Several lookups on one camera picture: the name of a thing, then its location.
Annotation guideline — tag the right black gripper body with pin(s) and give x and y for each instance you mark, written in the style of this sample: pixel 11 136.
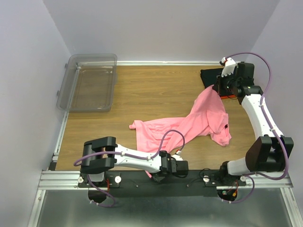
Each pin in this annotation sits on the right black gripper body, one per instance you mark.
pixel 227 84

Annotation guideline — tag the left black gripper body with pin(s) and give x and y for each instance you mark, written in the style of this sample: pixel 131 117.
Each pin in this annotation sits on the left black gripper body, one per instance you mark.
pixel 155 177

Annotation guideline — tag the pink t shirt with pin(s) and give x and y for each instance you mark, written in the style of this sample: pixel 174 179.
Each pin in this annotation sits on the pink t shirt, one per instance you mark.
pixel 207 117

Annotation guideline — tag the clear plastic bin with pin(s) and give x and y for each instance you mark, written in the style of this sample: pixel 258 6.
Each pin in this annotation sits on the clear plastic bin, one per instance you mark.
pixel 88 83

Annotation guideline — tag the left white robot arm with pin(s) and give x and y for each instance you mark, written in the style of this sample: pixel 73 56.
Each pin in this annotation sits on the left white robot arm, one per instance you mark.
pixel 101 155

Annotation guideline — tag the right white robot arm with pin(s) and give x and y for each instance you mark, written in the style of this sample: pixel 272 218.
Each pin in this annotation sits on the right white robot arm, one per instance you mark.
pixel 268 155

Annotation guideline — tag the orange folded t shirt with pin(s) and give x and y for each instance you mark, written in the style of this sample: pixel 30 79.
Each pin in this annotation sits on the orange folded t shirt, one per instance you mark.
pixel 228 97

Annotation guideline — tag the black folded t shirt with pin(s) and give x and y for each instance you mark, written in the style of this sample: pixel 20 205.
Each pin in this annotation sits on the black folded t shirt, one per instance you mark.
pixel 209 76

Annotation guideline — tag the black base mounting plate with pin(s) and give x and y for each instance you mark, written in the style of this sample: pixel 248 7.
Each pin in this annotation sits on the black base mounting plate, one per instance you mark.
pixel 205 182

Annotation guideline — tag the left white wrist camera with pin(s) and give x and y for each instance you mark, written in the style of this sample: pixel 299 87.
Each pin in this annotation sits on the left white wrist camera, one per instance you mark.
pixel 177 156

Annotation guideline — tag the back aluminium table rail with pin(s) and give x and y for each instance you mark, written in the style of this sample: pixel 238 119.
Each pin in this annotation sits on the back aluminium table rail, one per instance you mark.
pixel 170 63

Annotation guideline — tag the aluminium frame rail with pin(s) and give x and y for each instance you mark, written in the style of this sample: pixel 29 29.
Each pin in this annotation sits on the aluminium frame rail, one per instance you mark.
pixel 60 202

